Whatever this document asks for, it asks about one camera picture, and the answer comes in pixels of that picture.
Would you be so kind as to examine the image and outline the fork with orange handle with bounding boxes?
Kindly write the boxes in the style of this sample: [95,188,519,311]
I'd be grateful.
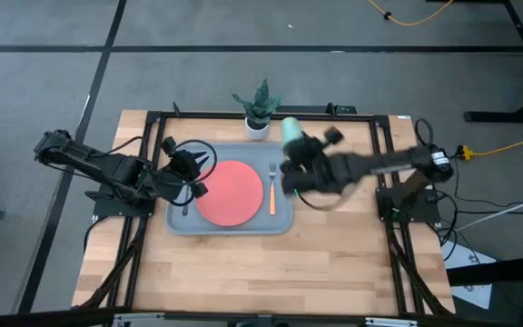
[267,162,278,217]

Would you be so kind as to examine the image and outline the green potted plant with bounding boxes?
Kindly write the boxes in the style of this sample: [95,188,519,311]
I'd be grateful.
[231,78,282,126]

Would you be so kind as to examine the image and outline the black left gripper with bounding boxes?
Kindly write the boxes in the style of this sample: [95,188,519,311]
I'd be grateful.
[160,135,212,200]

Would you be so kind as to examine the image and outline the white paper sheet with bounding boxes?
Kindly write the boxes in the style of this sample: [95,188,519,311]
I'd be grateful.
[441,239,498,311]

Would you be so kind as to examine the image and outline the light green cup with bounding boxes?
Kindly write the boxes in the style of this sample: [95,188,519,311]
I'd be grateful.
[280,115,302,149]

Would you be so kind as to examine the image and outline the white plant pot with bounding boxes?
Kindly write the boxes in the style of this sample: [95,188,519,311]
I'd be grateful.
[244,116,272,142]

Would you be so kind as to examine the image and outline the silver metal bracket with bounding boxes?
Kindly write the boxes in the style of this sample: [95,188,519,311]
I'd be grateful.
[111,312,166,327]
[363,316,419,327]

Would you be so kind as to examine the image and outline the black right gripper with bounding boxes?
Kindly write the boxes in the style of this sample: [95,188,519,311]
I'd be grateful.
[280,126,356,197]

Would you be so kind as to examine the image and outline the black aluminium table frame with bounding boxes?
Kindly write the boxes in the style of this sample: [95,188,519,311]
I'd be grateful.
[77,101,457,322]

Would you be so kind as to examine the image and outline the white floor cable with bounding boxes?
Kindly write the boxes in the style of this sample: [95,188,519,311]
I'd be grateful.
[455,187,523,233]

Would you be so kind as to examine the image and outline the black desk leg frame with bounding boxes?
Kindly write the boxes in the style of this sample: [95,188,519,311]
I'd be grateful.
[463,0,523,124]

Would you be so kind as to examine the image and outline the black looped gripper cable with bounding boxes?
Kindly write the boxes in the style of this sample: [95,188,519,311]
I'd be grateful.
[169,139,219,208]
[293,186,359,213]

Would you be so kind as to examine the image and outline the black desk edge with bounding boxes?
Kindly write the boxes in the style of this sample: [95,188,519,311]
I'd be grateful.
[445,252,523,286]

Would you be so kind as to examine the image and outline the grey plastic tray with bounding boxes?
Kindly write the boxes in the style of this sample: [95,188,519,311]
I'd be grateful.
[165,144,295,237]

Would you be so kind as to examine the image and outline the yellow hanging power cord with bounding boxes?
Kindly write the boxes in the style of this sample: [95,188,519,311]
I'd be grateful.
[363,0,455,27]
[457,131,523,161]

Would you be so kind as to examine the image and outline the red round plate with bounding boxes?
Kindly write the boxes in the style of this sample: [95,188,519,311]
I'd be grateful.
[195,159,265,228]

